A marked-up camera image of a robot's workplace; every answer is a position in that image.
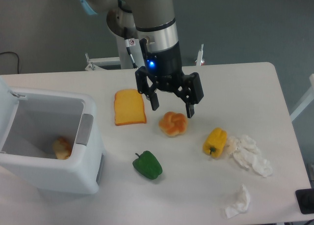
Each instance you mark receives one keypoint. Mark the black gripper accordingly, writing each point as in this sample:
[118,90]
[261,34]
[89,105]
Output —
[163,70]

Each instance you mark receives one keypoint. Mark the white trash can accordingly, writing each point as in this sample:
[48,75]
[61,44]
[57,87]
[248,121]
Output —
[43,117]

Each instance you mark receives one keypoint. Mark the white trash can lid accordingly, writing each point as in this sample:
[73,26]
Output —
[9,102]

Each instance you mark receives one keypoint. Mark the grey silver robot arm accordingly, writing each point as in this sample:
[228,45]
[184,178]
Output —
[149,30]

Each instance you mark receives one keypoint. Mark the bread roll inside can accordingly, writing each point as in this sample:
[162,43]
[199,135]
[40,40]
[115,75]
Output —
[62,149]

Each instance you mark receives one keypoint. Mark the knotted bread roll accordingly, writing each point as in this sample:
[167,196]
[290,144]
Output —
[173,124]

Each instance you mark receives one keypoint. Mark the orange toast slice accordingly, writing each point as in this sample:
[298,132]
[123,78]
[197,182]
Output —
[129,107]

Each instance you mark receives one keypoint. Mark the yellow bell pepper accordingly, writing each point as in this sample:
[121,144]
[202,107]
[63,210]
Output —
[215,142]

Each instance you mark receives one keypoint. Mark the green bell pepper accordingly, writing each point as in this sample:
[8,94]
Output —
[147,165]

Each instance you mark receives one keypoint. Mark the large crumpled white tissue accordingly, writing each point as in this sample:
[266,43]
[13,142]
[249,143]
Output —
[245,152]

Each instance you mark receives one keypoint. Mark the small crumpled white tissue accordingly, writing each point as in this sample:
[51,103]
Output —
[241,203]

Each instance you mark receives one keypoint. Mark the black device at edge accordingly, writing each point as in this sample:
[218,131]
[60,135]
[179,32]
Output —
[305,199]

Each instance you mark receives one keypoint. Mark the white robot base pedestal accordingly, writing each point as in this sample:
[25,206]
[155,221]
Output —
[98,42]

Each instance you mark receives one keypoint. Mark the white frame at right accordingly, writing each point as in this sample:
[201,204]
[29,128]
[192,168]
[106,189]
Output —
[304,101]

